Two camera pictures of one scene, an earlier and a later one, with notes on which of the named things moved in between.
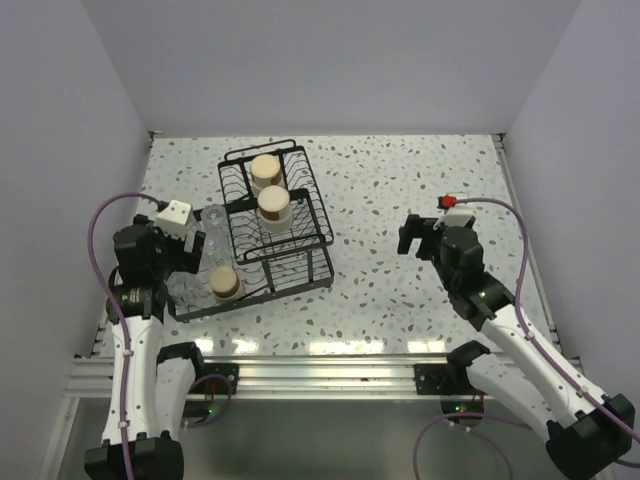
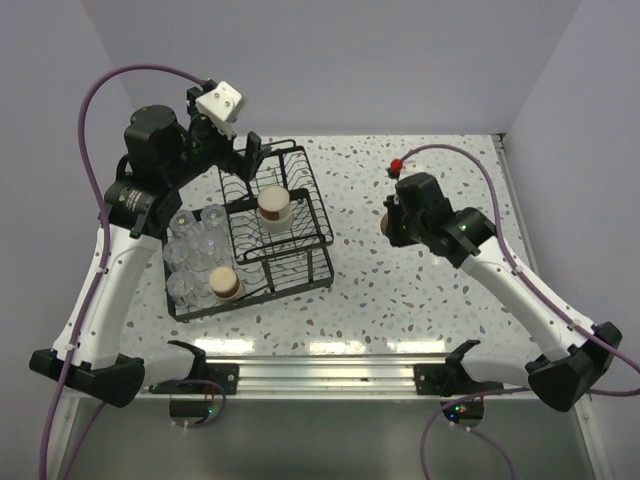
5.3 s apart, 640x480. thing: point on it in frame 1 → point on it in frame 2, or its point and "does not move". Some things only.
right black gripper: [415, 227] → [396, 237]
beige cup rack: [265, 171] → [384, 223]
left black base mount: [217, 385] does not move
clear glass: [217, 252] does not move
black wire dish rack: [269, 233] does not move
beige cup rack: [275, 209] does not move
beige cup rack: [224, 283] does not move
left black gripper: [189, 259] → [253, 152]
